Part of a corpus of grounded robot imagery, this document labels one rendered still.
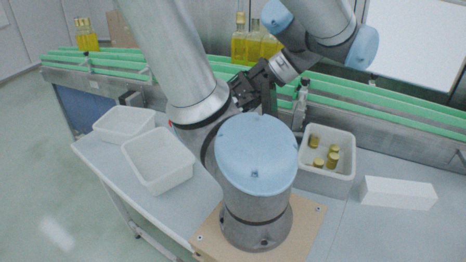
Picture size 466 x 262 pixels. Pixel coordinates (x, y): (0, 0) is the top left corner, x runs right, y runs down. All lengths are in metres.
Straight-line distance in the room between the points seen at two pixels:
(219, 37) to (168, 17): 0.82
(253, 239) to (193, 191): 0.30
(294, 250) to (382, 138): 0.57
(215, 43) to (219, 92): 0.76
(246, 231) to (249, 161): 0.16
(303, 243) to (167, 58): 0.41
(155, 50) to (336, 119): 0.68
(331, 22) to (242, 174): 0.22
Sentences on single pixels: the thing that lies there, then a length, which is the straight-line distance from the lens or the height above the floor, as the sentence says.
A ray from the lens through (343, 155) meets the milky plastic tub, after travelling 0.82.
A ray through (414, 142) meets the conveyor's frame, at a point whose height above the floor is 0.84.
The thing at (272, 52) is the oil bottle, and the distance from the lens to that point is 0.82.
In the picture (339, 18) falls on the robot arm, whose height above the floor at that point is 1.23.
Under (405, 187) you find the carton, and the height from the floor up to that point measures 0.81.
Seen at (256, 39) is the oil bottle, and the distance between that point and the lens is 0.83.
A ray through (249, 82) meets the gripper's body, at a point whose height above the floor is 1.04.
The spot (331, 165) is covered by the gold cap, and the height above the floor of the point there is 0.79.
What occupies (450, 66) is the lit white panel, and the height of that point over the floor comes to 1.09.
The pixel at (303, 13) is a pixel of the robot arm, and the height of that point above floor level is 1.23.
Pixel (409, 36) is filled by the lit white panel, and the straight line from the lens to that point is 0.97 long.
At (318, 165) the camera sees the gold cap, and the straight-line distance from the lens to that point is 0.69.
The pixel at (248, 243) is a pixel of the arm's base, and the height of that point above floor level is 0.88.
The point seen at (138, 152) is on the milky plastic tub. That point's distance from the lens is 0.80.
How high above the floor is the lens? 1.27
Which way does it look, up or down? 36 degrees down
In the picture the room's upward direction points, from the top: straight up
